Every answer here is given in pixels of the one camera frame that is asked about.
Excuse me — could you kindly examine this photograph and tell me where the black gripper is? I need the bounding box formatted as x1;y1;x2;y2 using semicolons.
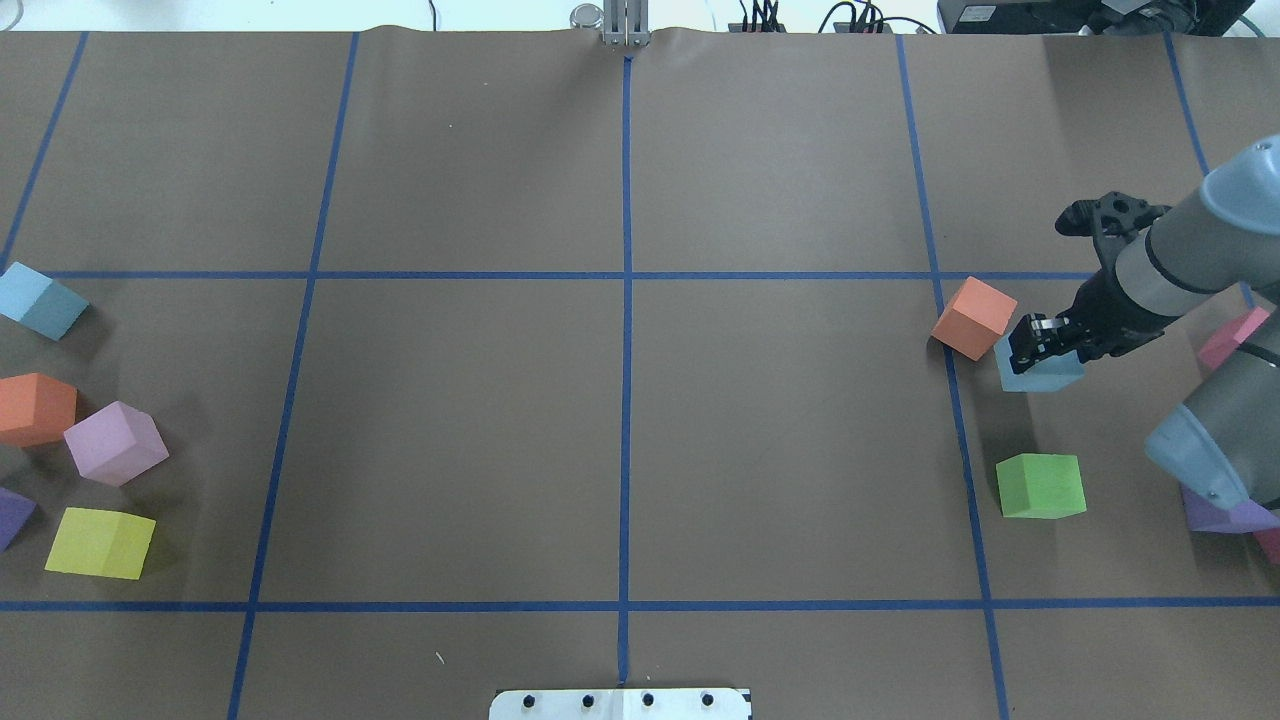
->
1007;269;1169;375

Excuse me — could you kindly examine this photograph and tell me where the light blue foam block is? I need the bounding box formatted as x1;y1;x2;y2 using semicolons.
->
1;263;90;341
993;334;1085;393

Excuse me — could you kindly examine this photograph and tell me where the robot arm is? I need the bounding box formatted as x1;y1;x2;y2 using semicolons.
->
998;136;1279;510

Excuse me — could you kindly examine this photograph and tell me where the orange foam block right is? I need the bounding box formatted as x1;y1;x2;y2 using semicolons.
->
931;275;1018;363

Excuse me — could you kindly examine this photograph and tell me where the orange foam block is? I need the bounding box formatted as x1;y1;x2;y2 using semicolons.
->
1;373;78;448
931;275;1018;363

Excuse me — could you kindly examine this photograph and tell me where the green foam block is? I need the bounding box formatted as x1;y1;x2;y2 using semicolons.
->
995;454;1087;520

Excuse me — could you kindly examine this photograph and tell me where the pink foam block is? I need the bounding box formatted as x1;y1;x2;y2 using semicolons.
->
63;401;170;487
1197;307;1271;372

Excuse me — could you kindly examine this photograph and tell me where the purple foam block right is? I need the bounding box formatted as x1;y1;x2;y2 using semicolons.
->
1180;486;1279;534

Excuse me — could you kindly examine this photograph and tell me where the purple foam block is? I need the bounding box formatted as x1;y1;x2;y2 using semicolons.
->
0;488;38;552
1180;486;1279;534

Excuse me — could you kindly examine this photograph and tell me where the pink foam block left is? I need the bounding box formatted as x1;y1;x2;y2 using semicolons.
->
63;401;170;487

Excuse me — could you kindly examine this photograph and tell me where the yellow foam block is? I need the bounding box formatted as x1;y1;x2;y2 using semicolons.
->
44;507;156;582

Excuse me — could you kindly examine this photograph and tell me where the orange foam block left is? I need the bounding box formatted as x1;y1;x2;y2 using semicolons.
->
1;373;78;448

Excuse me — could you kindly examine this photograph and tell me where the purple foam block left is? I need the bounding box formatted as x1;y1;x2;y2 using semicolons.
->
0;488;38;552

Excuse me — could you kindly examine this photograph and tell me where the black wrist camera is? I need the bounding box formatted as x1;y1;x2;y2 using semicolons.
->
1053;191;1172;266

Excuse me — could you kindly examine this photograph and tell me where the metal clamp bracket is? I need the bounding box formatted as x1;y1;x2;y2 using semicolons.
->
600;0;652;47

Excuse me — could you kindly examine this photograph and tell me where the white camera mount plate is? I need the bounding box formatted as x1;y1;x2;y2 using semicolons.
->
488;687;754;719

